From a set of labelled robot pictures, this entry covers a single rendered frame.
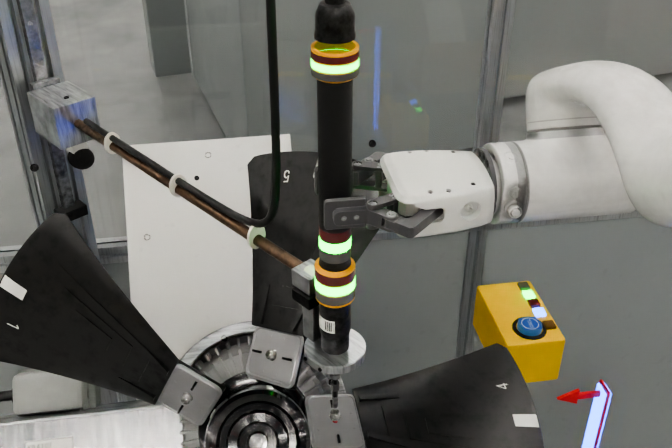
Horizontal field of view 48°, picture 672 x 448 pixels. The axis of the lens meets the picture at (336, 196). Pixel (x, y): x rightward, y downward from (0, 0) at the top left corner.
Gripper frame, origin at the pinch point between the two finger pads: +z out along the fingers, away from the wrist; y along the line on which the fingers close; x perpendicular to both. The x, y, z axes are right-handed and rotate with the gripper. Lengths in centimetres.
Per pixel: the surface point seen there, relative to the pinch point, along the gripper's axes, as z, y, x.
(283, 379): 5.9, 2.3, -26.4
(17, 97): 43, 55, -10
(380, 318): -22, 70, -77
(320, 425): 1.8, -0.6, -31.7
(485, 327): -31, 31, -48
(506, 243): -51, 70, -59
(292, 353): 4.5, 3.8, -23.8
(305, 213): 1.3, 15.6, -11.7
